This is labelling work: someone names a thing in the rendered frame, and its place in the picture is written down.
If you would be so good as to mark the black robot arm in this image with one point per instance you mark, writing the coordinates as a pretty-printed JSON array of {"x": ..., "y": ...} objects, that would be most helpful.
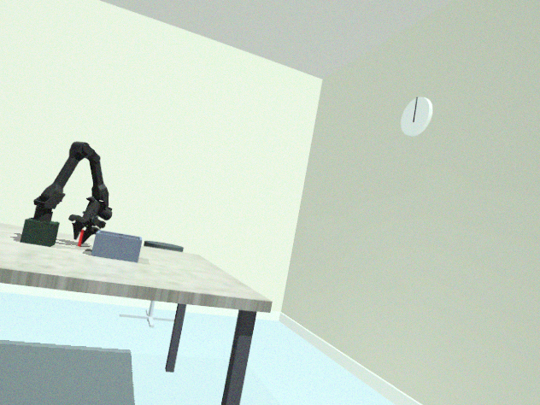
[{"x": 53, "y": 194}]

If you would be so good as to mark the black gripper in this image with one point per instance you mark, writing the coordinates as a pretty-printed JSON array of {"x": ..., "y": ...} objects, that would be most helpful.
[{"x": 81, "y": 222}]

